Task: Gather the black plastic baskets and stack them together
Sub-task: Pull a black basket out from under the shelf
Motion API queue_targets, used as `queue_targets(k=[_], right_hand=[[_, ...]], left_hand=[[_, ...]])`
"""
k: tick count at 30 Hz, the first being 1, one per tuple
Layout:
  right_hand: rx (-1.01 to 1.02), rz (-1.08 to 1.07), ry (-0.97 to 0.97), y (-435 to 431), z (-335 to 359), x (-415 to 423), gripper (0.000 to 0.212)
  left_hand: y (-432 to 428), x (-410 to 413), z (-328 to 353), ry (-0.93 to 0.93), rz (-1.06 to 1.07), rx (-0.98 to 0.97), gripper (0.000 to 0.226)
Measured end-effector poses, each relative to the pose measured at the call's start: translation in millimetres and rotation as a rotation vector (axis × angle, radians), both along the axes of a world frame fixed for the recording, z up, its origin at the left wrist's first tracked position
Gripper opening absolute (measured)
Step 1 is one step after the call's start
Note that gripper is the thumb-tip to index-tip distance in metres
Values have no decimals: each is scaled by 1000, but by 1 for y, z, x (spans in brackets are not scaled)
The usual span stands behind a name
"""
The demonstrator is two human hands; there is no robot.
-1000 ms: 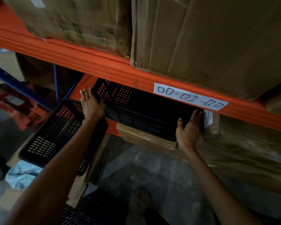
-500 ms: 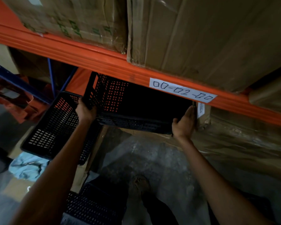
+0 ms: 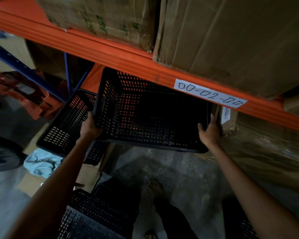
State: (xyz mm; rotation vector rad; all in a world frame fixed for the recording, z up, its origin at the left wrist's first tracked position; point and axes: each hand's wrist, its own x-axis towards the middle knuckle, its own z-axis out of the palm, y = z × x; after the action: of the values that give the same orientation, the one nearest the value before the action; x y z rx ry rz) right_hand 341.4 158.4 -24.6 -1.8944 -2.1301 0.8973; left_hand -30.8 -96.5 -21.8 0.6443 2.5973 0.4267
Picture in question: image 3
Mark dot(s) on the person's right hand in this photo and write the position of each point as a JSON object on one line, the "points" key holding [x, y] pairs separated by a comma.
{"points": [[210, 135]]}

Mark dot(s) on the person's left hand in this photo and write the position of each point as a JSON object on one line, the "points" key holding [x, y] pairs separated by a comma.
{"points": [[89, 130]]}

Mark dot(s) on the person's left fingers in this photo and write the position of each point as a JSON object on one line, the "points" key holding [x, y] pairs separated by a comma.
{"points": [[90, 117]]}

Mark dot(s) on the person's right thumb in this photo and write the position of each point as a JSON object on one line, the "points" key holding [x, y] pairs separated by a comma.
{"points": [[201, 128]]}

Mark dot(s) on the black perforated plastic crate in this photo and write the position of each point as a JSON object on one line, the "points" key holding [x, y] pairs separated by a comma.
{"points": [[149, 114], [64, 121], [235, 221], [102, 211]]}

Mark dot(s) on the person's right forearm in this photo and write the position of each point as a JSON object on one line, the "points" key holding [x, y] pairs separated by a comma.
{"points": [[249, 191]]}

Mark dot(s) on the person's left forearm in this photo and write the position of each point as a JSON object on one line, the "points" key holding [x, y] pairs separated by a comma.
{"points": [[54, 186]]}

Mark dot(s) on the small white box sticker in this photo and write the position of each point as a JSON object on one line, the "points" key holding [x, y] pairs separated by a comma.
{"points": [[225, 115]]}

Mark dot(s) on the white paper beam label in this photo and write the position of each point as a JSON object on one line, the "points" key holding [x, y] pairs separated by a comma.
{"points": [[210, 94]]}

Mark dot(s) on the flat cardboard sheet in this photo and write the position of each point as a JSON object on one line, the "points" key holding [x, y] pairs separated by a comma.
{"points": [[88, 175]]}

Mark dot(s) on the orange metal shelf beam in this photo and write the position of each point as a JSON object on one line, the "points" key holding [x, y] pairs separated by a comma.
{"points": [[119, 58]]}

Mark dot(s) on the light blue cloth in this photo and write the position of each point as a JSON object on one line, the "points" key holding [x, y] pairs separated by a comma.
{"points": [[41, 163]]}

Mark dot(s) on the orange pallet jack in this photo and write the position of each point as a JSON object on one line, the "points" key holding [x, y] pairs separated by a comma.
{"points": [[27, 93]]}

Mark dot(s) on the shadowed cardboard box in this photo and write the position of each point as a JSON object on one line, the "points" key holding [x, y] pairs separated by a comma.
{"points": [[49, 60]]}

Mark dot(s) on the plastic-wrapped cardboard box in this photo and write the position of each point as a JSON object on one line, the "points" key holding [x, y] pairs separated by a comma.
{"points": [[269, 151]]}

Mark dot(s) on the person's right foot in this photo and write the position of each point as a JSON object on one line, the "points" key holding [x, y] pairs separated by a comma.
{"points": [[155, 188]]}

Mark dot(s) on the black round wheel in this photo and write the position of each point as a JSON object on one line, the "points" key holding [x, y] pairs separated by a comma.
{"points": [[3, 154]]}

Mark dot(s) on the large plain cardboard box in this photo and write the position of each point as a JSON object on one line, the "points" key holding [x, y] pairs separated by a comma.
{"points": [[239, 39]]}

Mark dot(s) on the person's right leg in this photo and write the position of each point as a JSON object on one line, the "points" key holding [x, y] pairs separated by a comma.
{"points": [[173, 221]]}

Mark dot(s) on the cardboard box with green print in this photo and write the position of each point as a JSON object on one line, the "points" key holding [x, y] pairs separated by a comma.
{"points": [[102, 17]]}

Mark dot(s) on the blue metal rack frame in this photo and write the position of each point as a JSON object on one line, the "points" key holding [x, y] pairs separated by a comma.
{"points": [[27, 69]]}

